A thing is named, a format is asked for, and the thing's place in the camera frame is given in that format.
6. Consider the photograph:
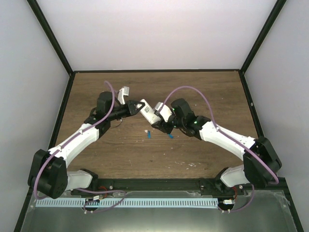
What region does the white air conditioner remote control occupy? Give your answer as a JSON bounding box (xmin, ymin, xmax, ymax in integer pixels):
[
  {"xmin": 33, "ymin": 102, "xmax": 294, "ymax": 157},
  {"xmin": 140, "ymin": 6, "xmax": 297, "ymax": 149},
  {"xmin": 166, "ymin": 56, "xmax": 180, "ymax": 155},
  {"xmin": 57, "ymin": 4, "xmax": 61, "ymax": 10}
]
[{"xmin": 139, "ymin": 99, "xmax": 161, "ymax": 125}]

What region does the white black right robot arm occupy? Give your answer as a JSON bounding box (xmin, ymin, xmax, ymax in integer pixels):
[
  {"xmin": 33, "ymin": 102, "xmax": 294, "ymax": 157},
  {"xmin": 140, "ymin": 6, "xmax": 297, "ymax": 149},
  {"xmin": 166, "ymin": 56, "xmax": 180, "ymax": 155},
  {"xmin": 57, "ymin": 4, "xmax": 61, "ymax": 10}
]
[{"xmin": 150, "ymin": 99, "xmax": 282, "ymax": 195}]

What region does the light blue slotted cable duct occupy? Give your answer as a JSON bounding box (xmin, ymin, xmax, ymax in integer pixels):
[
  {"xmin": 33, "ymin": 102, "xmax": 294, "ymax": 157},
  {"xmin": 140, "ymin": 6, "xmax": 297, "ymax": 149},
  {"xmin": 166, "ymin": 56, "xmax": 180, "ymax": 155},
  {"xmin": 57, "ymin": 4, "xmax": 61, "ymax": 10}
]
[{"xmin": 35, "ymin": 198, "xmax": 219, "ymax": 209}]

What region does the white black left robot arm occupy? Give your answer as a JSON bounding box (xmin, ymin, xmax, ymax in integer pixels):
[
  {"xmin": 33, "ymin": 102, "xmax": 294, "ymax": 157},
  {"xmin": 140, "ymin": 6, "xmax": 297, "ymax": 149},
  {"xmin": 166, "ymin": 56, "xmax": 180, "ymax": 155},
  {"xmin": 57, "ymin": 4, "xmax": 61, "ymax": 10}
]
[{"xmin": 28, "ymin": 91, "xmax": 145, "ymax": 200}]

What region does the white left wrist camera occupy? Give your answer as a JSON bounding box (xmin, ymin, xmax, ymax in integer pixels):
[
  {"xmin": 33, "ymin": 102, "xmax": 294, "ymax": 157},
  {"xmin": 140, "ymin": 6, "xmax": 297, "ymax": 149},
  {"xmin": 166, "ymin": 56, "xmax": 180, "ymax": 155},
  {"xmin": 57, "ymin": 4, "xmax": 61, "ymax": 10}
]
[{"xmin": 117, "ymin": 86, "xmax": 129, "ymax": 104}]

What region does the metal front plate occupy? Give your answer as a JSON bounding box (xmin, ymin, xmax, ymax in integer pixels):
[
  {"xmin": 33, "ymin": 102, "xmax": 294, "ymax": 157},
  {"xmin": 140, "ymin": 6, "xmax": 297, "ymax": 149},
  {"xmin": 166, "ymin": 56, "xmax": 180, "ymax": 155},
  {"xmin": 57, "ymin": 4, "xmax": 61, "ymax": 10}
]
[{"xmin": 22, "ymin": 190, "xmax": 296, "ymax": 232}]

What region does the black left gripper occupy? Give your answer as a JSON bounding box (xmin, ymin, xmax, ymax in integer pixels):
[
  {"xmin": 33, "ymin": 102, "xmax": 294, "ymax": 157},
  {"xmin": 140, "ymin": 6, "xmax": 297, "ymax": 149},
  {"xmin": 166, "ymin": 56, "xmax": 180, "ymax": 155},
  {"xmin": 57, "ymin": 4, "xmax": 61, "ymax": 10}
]
[{"xmin": 107, "ymin": 100, "xmax": 144, "ymax": 121}]

